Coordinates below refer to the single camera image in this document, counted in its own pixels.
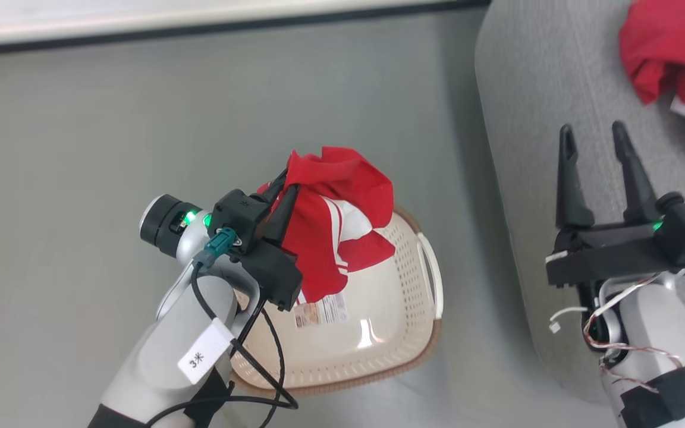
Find teal left cable connector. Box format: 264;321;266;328
202;228;240;263

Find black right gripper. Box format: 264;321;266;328
546;121;685;288

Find grey fabric sofa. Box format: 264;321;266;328
475;0;685;406

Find red garment with white patch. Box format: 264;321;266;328
618;0;685;169

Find white and red wire bundle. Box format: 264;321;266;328
548;270;685;394

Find cream perforated laundry basket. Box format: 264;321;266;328
224;205;444;398

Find white and black baseboard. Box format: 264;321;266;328
0;0;492;58

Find thin black cable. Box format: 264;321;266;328
145;262;299;428

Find printed basket label sticker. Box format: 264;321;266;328
294;292;349;329

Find white paper cable tag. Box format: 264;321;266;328
177;318;236;385

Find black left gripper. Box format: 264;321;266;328
228;169;303;311

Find red garment with white stripes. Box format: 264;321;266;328
257;146;397;304

